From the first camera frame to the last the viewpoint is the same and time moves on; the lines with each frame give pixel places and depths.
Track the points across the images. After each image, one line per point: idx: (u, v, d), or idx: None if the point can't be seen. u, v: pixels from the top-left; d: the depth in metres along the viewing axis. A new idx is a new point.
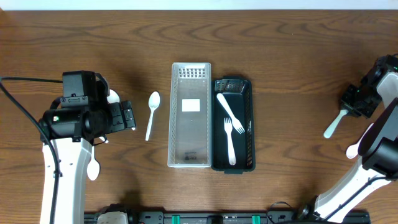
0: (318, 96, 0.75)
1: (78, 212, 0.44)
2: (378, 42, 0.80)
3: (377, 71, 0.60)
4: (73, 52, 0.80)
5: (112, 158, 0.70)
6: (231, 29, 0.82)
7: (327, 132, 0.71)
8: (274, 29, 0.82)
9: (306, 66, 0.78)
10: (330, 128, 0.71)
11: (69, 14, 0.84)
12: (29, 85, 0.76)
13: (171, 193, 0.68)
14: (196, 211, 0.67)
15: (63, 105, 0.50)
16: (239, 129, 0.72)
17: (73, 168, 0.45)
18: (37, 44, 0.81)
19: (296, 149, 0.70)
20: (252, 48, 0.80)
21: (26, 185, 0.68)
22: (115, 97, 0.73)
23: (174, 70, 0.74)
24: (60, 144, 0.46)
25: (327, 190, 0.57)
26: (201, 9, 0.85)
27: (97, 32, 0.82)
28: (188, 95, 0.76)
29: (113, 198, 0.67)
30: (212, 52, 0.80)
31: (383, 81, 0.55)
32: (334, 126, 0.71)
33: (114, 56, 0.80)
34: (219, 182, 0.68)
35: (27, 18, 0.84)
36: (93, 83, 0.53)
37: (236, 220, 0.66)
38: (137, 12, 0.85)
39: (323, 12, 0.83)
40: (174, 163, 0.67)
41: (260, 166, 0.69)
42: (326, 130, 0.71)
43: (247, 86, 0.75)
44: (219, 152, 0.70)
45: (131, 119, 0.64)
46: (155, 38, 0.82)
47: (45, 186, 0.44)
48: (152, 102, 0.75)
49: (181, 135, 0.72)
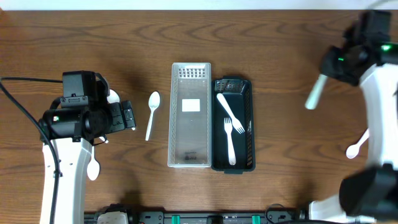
0: (319, 96, 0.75)
1: (78, 212, 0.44)
2: None
3: (362, 53, 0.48)
4: (73, 52, 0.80)
5: (112, 158, 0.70)
6: (231, 29, 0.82)
7: (311, 103, 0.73)
8: (274, 30, 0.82)
9: (306, 66, 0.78)
10: (311, 99, 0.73)
11: (68, 14, 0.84)
12: (30, 85, 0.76)
13: (171, 193, 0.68)
14: (196, 211, 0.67)
15: (63, 105, 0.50)
16: (239, 129, 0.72)
17: (73, 168, 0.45)
18: (37, 44, 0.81)
19: (296, 149, 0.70)
20: (252, 48, 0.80)
21: (25, 185, 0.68)
22: (115, 97, 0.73)
23: (174, 70, 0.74)
24: (60, 144, 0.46)
25: (320, 205, 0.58)
26: (201, 9, 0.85)
27: (97, 32, 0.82)
28: (188, 95, 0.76)
29: (113, 198, 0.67)
30: (212, 52, 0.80)
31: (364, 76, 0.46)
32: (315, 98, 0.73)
33: (114, 56, 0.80)
34: (219, 182, 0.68)
35: (27, 18, 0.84)
36: (93, 83, 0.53)
37: (236, 220, 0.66)
38: (137, 12, 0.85)
39: (323, 12, 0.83)
40: (174, 163, 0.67)
41: (260, 166, 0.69)
42: (308, 102, 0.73)
43: (247, 86, 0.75)
44: (219, 152, 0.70)
45: (131, 119, 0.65)
46: (155, 38, 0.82)
47: (45, 186, 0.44)
48: (152, 102, 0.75)
49: (181, 135, 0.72)
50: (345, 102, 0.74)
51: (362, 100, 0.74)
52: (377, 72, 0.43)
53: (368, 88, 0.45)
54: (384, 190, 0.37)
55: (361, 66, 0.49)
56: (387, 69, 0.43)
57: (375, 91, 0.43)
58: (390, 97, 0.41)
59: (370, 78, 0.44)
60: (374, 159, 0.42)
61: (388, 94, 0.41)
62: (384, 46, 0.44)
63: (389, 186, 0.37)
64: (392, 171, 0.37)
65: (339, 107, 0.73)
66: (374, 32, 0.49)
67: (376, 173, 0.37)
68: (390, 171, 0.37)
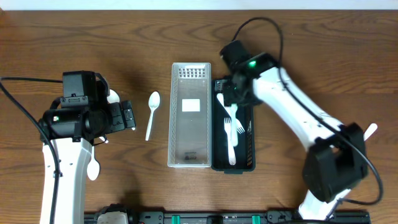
0: (319, 96, 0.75)
1: (78, 212, 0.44)
2: (378, 42, 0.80)
3: (240, 78, 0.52)
4: (73, 52, 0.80)
5: (112, 158, 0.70)
6: (231, 29, 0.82)
7: (234, 140, 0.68)
8: (274, 29, 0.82)
9: (306, 65, 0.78)
10: (236, 131, 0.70)
11: (68, 14, 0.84)
12: (30, 85, 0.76)
13: (171, 193, 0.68)
14: (196, 211, 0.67)
15: (63, 105, 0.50)
16: (239, 129, 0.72)
17: (73, 168, 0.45)
18: (37, 44, 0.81)
19: (296, 149, 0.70)
20: (252, 48, 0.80)
21: (25, 185, 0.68)
22: (115, 96, 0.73)
23: (174, 70, 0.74)
24: (60, 144, 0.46)
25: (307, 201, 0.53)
26: (201, 9, 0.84)
27: (97, 32, 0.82)
28: (188, 95, 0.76)
29: (113, 198, 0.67)
30: (212, 52, 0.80)
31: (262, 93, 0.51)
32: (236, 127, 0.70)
33: (114, 56, 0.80)
34: (219, 182, 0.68)
35: (27, 18, 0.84)
36: (93, 83, 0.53)
37: (236, 220, 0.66)
38: (137, 12, 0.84)
39: (323, 12, 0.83)
40: (174, 163, 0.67)
41: (260, 166, 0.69)
42: None
43: None
44: (219, 152, 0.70)
45: (131, 119, 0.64)
46: (155, 38, 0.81)
47: (45, 186, 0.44)
48: (152, 102, 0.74)
49: (181, 135, 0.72)
50: (344, 101, 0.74)
51: (363, 101, 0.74)
52: (258, 83, 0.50)
53: (265, 98, 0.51)
54: (330, 162, 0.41)
55: (247, 88, 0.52)
56: (262, 78, 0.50)
57: (272, 96, 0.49)
58: (282, 91, 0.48)
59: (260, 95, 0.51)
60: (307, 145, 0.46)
61: (280, 90, 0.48)
62: (250, 62, 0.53)
63: (331, 157, 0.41)
64: (327, 145, 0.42)
65: (339, 107, 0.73)
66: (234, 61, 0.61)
67: (316, 156, 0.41)
68: (326, 146, 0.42)
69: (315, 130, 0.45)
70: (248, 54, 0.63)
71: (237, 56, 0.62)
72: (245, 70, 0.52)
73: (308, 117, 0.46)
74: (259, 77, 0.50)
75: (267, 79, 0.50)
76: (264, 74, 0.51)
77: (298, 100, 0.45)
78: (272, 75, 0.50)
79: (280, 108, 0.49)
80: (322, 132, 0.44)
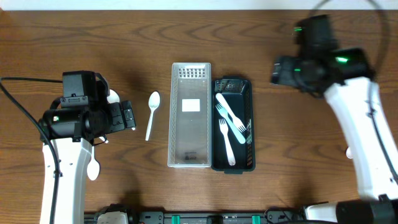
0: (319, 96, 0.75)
1: (78, 212, 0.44)
2: (378, 42, 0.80)
3: (320, 69, 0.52)
4: (73, 52, 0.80)
5: (112, 158, 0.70)
6: (231, 29, 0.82)
7: (240, 139, 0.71)
8: (274, 29, 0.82)
9: None
10: (237, 131, 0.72)
11: (68, 14, 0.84)
12: (30, 85, 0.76)
13: (171, 193, 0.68)
14: (196, 211, 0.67)
15: (63, 105, 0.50)
16: (240, 127, 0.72)
17: (73, 168, 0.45)
18: (37, 44, 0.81)
19: (296, 149, 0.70)
20: (252, 48, 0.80)
21: (26, 185, 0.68)
22: (115, 96, 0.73)
23: (174, 70, 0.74)
24: (60, 144, 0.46)
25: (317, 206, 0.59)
26: (201, 9, 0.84)
27: (97, 32, 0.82)
28: (188, 95, 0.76)
29: (113, 198, 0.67)
30: (212, 52, 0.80)
31: (330, 95, 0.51)
32: (236, 127, 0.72)
33: (114, 56, 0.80)
34: (219, 182, 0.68)
35: (27, 18, 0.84)
36: (93, 83, 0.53)
37: (236, 220, 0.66)
38: (137, 12, 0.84)
39: (323, 12, 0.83)
40: (174, 163, 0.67)
41: (260, 166, 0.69)
42: (239, 137, 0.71)
43: (247, 86, 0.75)
44: (219, 152, 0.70)
45: (131, 119, 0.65)
46: (155, 38, 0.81)
47: (45, 186, 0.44)
48: (152, 102, 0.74)
49: (181, 135, 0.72)
50: None
51: None
52: (341, 92, 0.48)
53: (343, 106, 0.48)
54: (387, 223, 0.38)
55: (324, 83, 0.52)
56: (349, 88, 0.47)
57: (352, 116, 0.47)
58: (366, 117, 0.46)
59: (337, 99, 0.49)
60: (364, 188, 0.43)
61: (364, 114, 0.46)
62: (341, 58, 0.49)
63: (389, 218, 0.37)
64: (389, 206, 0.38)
65: None
66: (313, 43, 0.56)
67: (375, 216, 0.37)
68: (388, 206, 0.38)
69: (384, 184, 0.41)
70: (335, 40, 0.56)
71: (318, 40, 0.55)
72: (329, 65, 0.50)
73: (381, 165, 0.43)
74: (344, 82, 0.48)
75: (354, 91, 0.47)
76: (352, 81, 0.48)
77: (380, 137, 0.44)
78: (360, 94, 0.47)
79: (356, 132, 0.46)
80: (392, 188, 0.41)
